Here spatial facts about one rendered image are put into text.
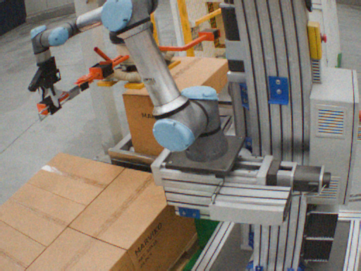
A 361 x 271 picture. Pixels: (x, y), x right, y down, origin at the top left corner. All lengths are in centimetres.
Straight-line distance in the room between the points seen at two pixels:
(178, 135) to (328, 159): 58
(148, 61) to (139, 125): 117
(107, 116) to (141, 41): 226
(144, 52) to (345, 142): 76
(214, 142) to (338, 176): 51
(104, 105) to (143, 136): 107
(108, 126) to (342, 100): 246
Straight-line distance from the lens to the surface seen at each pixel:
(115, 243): 191
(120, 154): 245
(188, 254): 244
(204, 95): 134
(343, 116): 139
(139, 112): 231
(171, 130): 123
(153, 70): 122
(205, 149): 140
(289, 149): 154
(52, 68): 164
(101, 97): 338
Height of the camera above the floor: 180
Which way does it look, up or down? 29 degrees down
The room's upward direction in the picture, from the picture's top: 10 degrees counter-clockwise
